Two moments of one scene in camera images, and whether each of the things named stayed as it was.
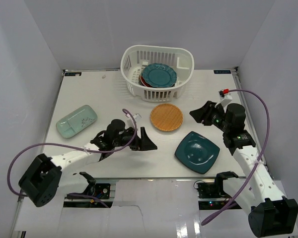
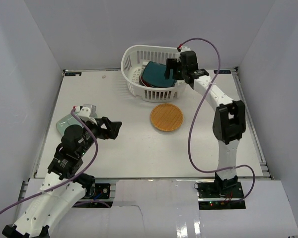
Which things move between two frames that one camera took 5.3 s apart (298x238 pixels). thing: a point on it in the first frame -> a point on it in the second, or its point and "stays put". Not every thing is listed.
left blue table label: x=72 y=74 stays put
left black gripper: x=139 y=140 -> x=102 y=127
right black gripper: x=205 y=112 -> x=173 y=64
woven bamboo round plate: x=166 y=117 stays put
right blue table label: x=222 y=71 stays put
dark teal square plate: x=197 y=152 -> x=153 y=74
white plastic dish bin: x=157 y=73 stays put
